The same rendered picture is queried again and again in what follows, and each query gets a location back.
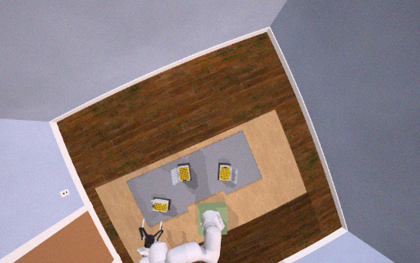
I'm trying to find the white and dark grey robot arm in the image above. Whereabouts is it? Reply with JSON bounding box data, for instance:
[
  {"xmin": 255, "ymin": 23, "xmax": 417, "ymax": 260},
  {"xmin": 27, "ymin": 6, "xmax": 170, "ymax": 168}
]
[{"xmin": 137, "ymin": 211, "xmax": 225, "ymax": 263}]

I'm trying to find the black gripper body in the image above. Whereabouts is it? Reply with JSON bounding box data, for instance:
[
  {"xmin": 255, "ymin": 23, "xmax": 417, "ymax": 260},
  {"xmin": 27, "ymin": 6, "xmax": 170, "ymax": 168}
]
[{"xmin": 144, "ymin": 235, "xmax": 155, "ymax": 248}]

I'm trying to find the yellow pipette tip rack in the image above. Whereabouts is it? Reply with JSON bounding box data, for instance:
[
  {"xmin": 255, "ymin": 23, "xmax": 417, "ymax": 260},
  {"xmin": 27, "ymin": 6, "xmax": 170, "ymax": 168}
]
[
  {"xmin": 153, "ymin": 203, "xmax": 167, "ymax": 211},
  {"xmin": 220, "ymin": 167, "xmax": 230, "ymax": 181},
  {"xmin": 178, "ymin": 167, "xmax": 189, "ymax": 181}
]

